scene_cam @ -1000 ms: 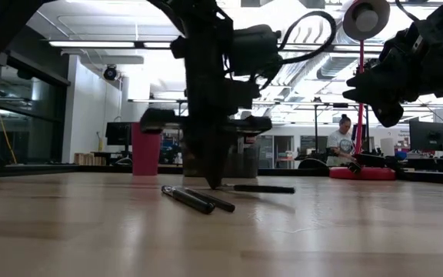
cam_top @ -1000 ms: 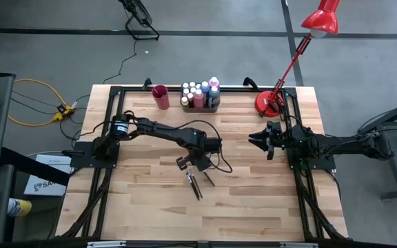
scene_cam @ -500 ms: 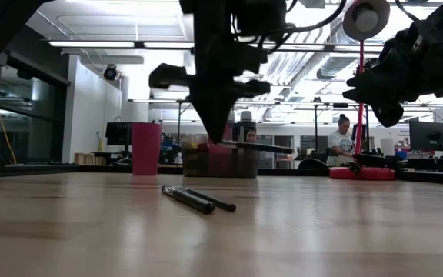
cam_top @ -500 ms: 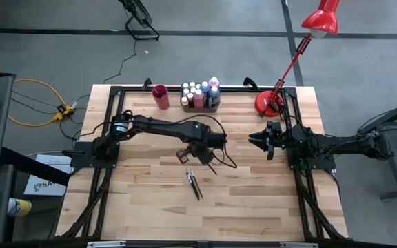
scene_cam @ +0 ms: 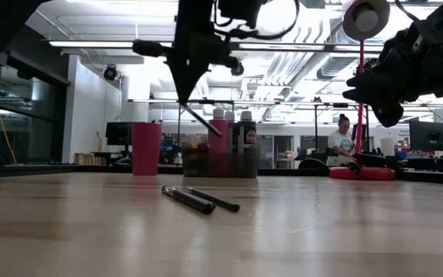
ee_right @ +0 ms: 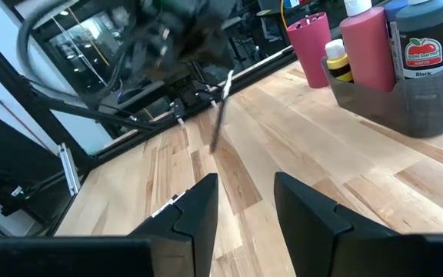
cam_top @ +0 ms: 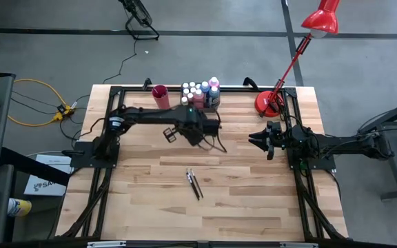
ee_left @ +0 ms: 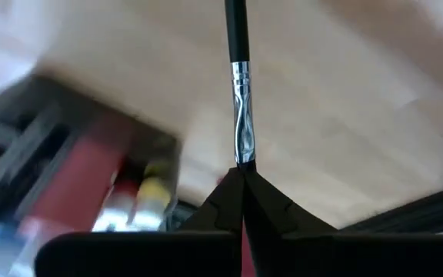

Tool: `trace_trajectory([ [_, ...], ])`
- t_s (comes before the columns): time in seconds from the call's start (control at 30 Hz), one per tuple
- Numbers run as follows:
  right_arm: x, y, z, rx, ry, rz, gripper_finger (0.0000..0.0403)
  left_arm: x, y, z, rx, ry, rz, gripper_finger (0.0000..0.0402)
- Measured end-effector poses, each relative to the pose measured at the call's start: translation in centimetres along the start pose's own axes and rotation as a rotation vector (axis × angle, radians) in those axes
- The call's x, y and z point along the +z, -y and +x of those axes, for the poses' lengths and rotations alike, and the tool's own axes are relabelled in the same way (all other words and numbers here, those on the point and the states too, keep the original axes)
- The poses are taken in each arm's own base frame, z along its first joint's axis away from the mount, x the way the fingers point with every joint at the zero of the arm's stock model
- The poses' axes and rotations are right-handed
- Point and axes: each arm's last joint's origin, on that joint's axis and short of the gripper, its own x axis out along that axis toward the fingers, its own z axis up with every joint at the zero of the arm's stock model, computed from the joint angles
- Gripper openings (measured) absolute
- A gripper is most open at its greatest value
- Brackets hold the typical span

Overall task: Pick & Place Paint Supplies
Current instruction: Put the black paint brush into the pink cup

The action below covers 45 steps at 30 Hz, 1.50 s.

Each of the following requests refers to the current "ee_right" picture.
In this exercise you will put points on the silver aluminium rail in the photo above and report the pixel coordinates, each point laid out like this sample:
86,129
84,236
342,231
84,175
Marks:
69,169

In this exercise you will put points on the large black paint bottle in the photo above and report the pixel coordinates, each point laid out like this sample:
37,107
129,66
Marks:
429,46

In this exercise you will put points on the black paintbrush silver ferrule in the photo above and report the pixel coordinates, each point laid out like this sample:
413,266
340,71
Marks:
167,204
307,18
220,115

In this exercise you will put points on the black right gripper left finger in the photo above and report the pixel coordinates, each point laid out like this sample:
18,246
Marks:
190,231

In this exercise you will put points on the grey plastic caddy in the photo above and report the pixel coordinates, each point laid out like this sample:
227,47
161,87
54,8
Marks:
398,109

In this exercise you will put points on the small yellow black-striped paint bottle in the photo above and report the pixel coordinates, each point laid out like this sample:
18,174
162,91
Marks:
338,61

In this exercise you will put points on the black aluminium rig frame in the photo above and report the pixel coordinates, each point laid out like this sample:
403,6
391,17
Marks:
21,92

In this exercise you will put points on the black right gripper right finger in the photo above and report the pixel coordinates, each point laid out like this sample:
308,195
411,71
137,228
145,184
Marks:
310,223

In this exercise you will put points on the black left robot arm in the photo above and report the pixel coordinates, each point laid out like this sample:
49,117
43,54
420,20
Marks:
185,92

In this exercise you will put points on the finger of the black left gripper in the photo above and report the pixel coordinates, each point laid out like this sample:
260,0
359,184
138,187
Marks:
217,50

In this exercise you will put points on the red plastic cup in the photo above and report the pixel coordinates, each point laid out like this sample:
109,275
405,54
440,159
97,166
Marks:
312,54

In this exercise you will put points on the large coral red paint bottle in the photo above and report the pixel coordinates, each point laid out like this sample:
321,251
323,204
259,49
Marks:
367,50

